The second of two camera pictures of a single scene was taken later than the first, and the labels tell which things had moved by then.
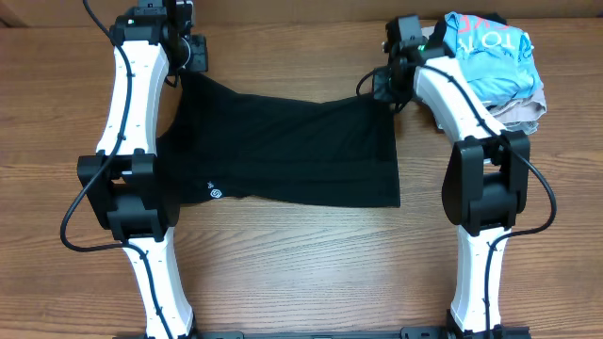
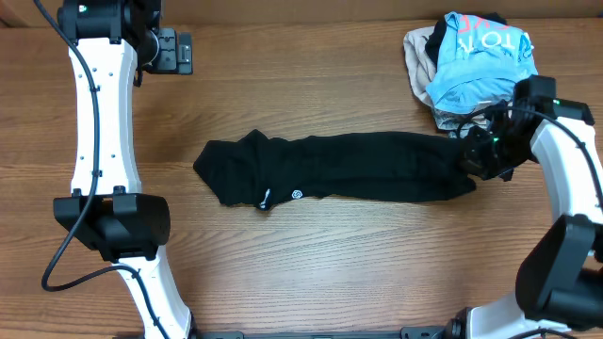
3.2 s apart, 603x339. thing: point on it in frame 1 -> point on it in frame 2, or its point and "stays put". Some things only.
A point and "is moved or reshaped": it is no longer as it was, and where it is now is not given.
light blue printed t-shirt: x=497 y=60 stays put
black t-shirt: x=218 y=142 is moved or reshaped
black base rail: x=421 y=332 stays put
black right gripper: x=382 y=89 -> x=474 y=157
